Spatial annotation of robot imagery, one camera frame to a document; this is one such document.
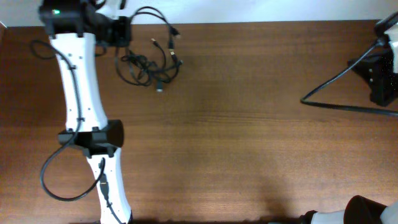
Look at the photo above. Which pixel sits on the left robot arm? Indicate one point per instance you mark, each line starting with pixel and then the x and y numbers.
pixel 75 29

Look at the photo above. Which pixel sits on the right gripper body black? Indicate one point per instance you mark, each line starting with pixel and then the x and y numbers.
pixel 387 83

